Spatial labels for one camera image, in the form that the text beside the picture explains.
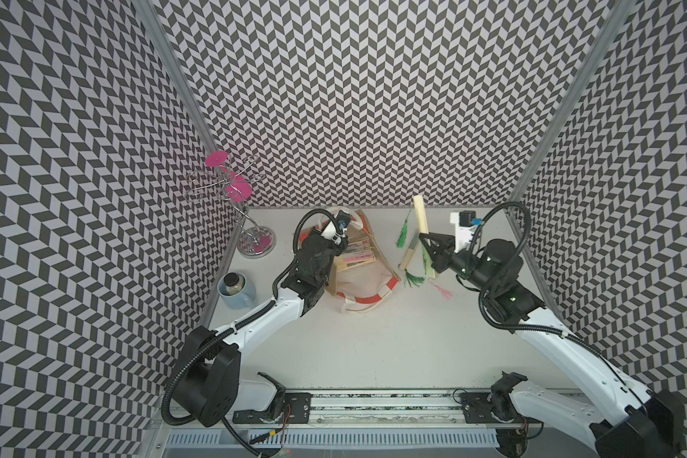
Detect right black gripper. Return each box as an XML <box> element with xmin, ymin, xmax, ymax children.
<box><xmin>418</xmin><ymin>231</ymin><xmax>496</xmax><ymax>294</ymax></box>

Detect burlap red striped tote bag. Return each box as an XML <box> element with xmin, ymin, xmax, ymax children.
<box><xmin>293</xmin><ymin>206</ymin><xmax>401</xmax><ymax>315</ymax></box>

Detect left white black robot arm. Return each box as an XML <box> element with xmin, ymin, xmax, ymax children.
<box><xmin>160</xmin><ymin>229</ymin><xmax>347</xmax><ymax>427</ymax></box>

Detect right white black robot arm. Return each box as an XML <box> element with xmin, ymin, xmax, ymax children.
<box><xmin>419</xmin><ymin>234</ymin><xmax>685</xmax><ymax>457</ymax></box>

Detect light blue mug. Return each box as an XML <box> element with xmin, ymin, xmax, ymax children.
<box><xmin>217</xmin><ymin>272</ymin><xmax>257</xmax><ymax>310</ymax></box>

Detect chrome stand with pink cups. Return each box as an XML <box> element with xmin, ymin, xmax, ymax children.
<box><xmin>182</xmin><ymin>151</ymin><xmax>275</xmax><ymax>259</ymax></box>

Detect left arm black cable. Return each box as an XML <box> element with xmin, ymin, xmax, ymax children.
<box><xmin>291</xmin><ymin>208</ymin><xmax>345</xmax><ymax>256</ymax></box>

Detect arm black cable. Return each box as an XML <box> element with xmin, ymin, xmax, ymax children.
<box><xmin>468</xmin><ymin>199</ymin><xmax>534</xmax><ymax>333</ymax></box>
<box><xmin>291</xmin><ymin>208</ymin><xmax>345</xmax><ymax>256</ymax></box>

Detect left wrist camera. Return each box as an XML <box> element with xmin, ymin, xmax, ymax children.
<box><xmin>322</xmin><ymin>210</ymin><xmax>351</xmax><ymax>245</ymax></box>

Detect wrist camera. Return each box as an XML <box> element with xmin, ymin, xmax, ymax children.
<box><xmin>322</xmin><ymin>210</ymin><xmax>351</xmax><ymax>245</ymax></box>
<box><xmin>450</xmin><ymin>210</ymin><xmax>482</xmax><ymax>252</ymax></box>

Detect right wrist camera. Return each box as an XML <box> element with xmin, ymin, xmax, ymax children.
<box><xmin>450</xmin><ymin>210</ymin><xmax>482</xmax><ymax>252</ymax></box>

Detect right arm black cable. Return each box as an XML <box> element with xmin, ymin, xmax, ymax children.
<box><xmin>468</xmin><ymin>199</ymin><xmax>534</xmax><ymax>333</ymax></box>

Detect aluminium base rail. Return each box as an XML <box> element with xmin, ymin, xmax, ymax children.
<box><xmin>142</xmin><ymin>387</ymin><xmax>631</xmax><ymax>458</ymax></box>

